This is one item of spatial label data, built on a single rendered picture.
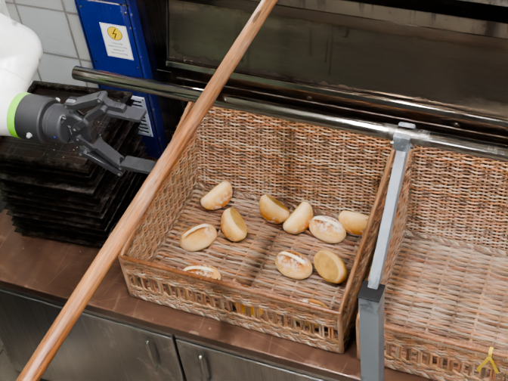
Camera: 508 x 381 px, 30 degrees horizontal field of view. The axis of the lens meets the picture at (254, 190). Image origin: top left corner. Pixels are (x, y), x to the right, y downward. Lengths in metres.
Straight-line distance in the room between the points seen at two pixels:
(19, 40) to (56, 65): 0.72
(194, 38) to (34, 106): 0.61
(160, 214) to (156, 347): 0.33
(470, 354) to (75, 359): 1.12
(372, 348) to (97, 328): 0.81
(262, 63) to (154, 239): 0.51
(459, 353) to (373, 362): 0.19
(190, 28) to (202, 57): 0.08
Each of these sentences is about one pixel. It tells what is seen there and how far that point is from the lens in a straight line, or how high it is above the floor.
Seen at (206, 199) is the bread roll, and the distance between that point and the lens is 2.45.
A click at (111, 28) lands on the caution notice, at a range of 2.43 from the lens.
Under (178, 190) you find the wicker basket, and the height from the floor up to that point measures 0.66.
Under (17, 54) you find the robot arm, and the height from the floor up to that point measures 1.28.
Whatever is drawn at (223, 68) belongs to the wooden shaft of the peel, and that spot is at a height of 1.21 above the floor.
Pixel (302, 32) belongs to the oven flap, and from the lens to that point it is 2.24.
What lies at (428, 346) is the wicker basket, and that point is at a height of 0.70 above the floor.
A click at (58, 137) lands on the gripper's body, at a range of 1.86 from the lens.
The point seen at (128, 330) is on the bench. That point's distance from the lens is 2.40.
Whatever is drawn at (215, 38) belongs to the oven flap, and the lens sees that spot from 2.33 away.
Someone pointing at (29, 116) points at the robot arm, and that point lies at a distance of 1.88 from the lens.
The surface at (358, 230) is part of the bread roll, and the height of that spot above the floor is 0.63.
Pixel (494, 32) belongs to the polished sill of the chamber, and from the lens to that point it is 2.08.
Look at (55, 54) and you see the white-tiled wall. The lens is 2.64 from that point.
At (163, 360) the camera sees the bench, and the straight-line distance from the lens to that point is 2.45.
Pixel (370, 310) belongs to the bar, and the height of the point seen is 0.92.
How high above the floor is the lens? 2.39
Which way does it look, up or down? 46 degrees down
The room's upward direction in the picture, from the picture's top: 8 degrees counter-clockwise
